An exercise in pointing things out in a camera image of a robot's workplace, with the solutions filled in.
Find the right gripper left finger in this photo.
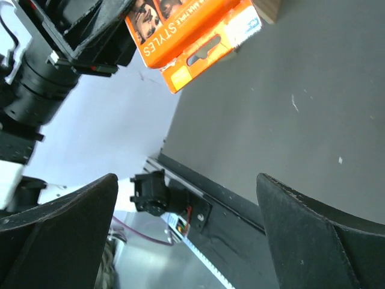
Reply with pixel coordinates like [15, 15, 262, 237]
[1, 173, 118, 288]

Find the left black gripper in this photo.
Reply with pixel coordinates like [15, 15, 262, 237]
[1, 0, 136, 126]

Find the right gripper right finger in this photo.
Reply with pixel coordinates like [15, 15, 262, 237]
[256, 173, 384, 288]

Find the orange razor blade cartridge box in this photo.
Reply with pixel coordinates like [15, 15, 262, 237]
[125, 0, 262, 93]

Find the wooden two-tier shelf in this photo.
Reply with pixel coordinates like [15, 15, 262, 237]
[253, 0, 282, 24]

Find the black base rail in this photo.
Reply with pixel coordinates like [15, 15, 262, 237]
[147, 155, 279, 288]

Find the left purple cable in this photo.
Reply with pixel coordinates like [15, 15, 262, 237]
[111, 215, 175, 247]

